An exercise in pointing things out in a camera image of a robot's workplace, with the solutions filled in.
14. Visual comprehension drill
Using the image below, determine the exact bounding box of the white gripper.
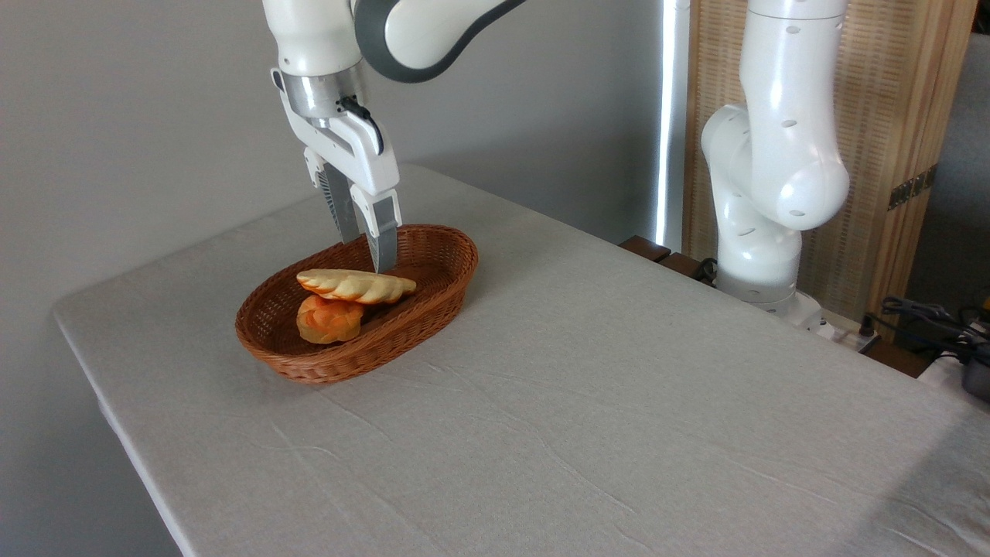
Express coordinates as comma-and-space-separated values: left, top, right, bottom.
271, 68, 403, 275

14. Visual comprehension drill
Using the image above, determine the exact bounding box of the long pale braided bread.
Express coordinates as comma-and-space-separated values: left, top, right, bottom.
296, 268, 417, 305

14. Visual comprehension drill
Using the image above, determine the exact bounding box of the round orange bread roll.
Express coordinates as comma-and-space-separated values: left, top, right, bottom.
296, 295, 366, 345

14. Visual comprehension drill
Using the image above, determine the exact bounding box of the brown oval wicker basket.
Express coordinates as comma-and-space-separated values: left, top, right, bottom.
235, 224, 479, 385

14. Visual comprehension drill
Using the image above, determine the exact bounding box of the light grey tablecloth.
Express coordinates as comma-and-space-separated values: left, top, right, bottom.
53, 162, 990, 557

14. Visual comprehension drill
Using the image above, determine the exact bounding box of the black metal screen hinge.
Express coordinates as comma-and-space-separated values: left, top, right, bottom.
888, 164, 938, 211

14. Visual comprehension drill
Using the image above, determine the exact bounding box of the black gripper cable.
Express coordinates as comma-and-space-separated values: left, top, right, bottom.
338, 94, 384, 155

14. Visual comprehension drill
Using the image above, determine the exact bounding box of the bundle of black cables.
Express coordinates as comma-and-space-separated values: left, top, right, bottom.
860, 296, 990, 366

